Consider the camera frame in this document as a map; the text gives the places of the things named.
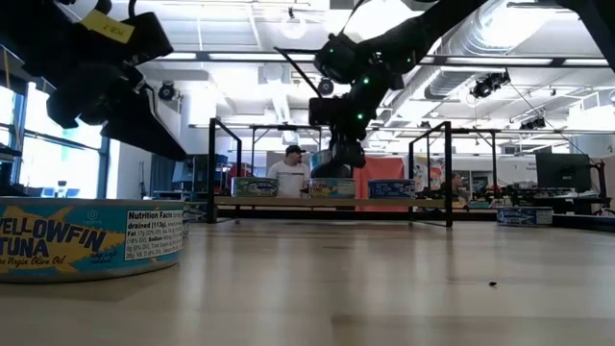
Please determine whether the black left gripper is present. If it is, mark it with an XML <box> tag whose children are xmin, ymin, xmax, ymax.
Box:
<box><xmin>45</xmin><ymin>42</ymin><xmax>188</xmax><ymax>163</ymax></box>

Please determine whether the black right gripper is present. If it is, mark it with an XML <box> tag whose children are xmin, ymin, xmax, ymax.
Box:
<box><xmin>330</xmin><ymin>71</ymin><xmax>385</xmax><ymax>170</ymax></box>

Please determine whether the teal yellowfin tuna can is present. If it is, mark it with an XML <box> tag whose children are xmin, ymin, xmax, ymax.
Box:
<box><xmin>307</xmin><ymin>177</ymin><xmax>357</xmax><ymax>199</ymax></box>
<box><xmin>0</xmin><ymin>197</ymin><xmax>187</xmax><ymax>284</ymax></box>

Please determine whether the blue label seafood can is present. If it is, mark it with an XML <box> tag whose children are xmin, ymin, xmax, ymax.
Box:
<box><xmin>496</xmin><ymin>206</ymin><xmax>554</xmax><ymax>227</ymax></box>
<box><xmin>367</xmin><ymin>178</ymin><xmax>416</xmax><ymax>200</ymax></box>
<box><xmin>184</xmin><ymin>201</ymin><xmax>209</xmax><ymax>223</ymax></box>

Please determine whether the orange panel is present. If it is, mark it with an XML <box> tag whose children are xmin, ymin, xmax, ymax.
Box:
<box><xmin>354</xmin><ymin>156</ymin><xmax>407</xmax><ymax>212</ymax></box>

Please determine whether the dark blue cabinet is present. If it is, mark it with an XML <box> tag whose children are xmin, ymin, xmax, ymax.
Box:
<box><xmin>149</xmin><ymin>152</ymin><xmax>230</xmax><ymax>202</ymax></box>

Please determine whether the person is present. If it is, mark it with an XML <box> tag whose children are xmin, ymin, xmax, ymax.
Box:
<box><xmin>439</xmin><ymin>171</ymin><xmax>471</xmax><ymax>203</ymax></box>
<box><xmin>266</xmin><ymin>143</ymin><xmax>311</xmax><ymax>199</ymax></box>

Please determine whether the colourful poster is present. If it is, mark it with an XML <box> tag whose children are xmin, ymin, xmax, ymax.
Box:
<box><xmin>413</xmin><ymin>156</ymin><xmax>446</xmax><ymax>193</ymax></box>

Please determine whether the yellow label tag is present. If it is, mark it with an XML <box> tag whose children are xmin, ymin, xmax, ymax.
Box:
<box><xmin>79</xmin><ymin>8</ymin><xmax>136</xmax><ymax>45</ymax></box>

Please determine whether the long ceiling light bar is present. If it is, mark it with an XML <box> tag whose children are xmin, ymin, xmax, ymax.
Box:
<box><xmin>158</xmin><ymin>50</ymin><xmax>614</xmax><ymax>67</ymax></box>

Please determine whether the black computer monitor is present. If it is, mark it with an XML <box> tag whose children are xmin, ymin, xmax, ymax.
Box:
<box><xmin>535</xmin><ymin>152</ymin><xmax>592</xmax><ymax>193</ymax></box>

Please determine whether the cluttered black workbench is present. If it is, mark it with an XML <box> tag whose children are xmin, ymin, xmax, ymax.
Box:
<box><xmin>473</xmin><ymin>185</ymin><xmax>614</xmax><ymax>215</ymax></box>

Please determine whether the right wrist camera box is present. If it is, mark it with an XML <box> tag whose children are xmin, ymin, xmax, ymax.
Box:
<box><xmin>307</xmin><ymin>96</ymin><xmax>338</xmax><ymax>128</ymax></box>

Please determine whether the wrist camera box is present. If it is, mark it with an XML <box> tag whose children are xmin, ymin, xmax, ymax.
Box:
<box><xmin>307</xmin><ymin>96</ymin><xmax>338</xmax><ymax>128</ymax></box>
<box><xmin>117</xmin><ymin>10</ymin><xmax>175</xmax><ymax>66</ymax></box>

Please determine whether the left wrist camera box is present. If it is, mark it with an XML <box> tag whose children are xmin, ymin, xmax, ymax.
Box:
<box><xmin>117</xmin><ymin>10</ymin><xmax>175</xmax><ymax>66</ymax></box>

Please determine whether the black background rig frame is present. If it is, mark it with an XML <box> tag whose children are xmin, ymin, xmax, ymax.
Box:
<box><xmin>249</xmin><ymin>123</ymin><xmax>324</xmax><ymax>193</ymax></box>

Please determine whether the silver ventilation duct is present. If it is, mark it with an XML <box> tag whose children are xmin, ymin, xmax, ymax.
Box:
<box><xmin>422</xmin><ymin>0</ymin><xmax>568</xmax><ymax>102</ymax></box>

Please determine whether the black ceiling camera cluster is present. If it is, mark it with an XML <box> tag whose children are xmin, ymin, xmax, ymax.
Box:
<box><xmin>518</xmin><ymin>114</ymin><xmax>548</xmax><ymax>132</ymax></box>
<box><xmin>468</xmin><ymin>70</ymin><xmax>511</xmax><ymax>100</ymax></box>

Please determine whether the black aluminium table frame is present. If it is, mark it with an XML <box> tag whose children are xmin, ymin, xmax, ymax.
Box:
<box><xmin>184</xmin><ymin>209</ymin><xmax>615</xmax><ymax>233</ymax></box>

